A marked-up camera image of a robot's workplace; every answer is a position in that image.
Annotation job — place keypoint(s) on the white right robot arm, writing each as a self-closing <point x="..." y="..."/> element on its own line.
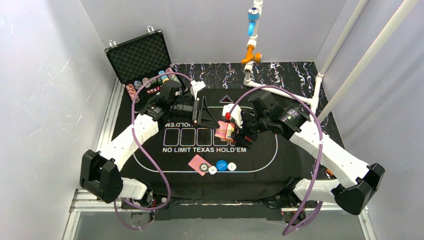
<point x="355" y="182"/>

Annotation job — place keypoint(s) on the red poker chip stack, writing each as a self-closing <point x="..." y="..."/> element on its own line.
<point x="132" y="92"/>

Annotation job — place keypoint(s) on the white grey poker chip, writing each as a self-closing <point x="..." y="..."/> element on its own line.
<point x="231" y="166"/>

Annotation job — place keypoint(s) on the blue chip stack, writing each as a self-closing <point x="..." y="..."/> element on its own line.
<point x="163" y="75"/>

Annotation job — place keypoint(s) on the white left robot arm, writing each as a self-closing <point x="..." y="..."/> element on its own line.
<point x="100" y="171"/>

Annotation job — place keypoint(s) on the red playing card box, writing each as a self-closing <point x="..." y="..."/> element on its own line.
<point x="228" y="132"/>

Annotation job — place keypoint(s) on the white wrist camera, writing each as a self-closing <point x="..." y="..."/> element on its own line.
<point x="232" y="113"/>
<point x="196" y="87"/>

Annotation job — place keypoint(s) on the black aluminium chip case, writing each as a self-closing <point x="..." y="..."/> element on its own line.
<point x="141" y="57"/>

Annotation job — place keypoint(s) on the triangular all-in button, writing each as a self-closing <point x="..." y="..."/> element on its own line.
<point x="226" y="100"/>

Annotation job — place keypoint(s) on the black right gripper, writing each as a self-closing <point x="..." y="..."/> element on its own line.
<point x="241" y="130"/>

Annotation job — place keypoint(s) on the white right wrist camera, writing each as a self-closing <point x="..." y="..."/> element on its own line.
<point x="232" y="113"/>

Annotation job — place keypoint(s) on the red backed playing card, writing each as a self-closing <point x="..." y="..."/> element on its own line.
<point x="196" y="162"/>

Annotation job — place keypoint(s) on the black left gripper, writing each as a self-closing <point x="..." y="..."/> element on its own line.
<point x="196" y="111"/>

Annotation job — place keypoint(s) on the black poker table mat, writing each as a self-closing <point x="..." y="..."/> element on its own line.
<point x="262" y="170"/>

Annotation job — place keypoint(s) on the pink green chip stack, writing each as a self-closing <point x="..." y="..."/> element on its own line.
<point x="171" y="74"/>

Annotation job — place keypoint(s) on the white pvc pipe frame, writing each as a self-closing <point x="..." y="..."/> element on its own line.
<point x="309" y="75"/>

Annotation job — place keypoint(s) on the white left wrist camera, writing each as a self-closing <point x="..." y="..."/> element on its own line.
<point x="196" y="87"/>

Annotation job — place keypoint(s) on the blue small blind button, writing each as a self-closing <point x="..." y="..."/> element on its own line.
<point x="221" y="165"/>

